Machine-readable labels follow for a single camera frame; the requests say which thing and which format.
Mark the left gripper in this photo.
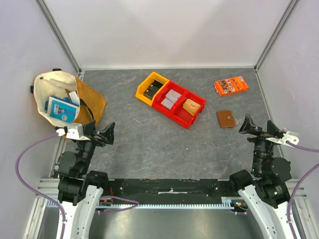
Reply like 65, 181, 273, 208
76, 119, 114, 174

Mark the brown leather card holder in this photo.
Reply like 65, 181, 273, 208
216, 110, 236, 128

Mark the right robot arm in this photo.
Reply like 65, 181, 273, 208
228, 114, 301, 239

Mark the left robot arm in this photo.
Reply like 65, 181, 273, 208
57, 120, 115, 239

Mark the black card stack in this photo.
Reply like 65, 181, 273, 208
143, 79, 163, 100

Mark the red bin with silver cards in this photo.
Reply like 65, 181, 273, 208
152, 81, 186, 117

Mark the gold card stack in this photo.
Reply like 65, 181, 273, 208
182, 99, 201, 116

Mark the red bin with gold cards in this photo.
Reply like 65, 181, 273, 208
171, 91, 206, 129

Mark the silver card stack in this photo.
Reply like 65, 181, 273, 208
161, 90, 181, 110

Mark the blue and white booklet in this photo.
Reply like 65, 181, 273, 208
47, 96, 80, 123

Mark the orange printed box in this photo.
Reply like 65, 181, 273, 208
214, 76, 249, 97

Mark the white and tan tote bag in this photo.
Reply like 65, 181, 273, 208
30, 69, 107, 127

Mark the yellow plastic bin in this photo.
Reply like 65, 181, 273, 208
135, 72, 170, 107

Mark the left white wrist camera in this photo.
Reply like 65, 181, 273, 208
56, 123, 84, 140

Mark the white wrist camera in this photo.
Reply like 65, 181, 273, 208
282, 131, 300, 145
56, 123, 84, 140

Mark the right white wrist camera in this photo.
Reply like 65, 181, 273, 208
282, 131, 300, 145

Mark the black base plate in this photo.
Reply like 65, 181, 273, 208
102, 179, 239, 198

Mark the aluminium frame rail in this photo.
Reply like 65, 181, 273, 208
34, 178, 309, 210

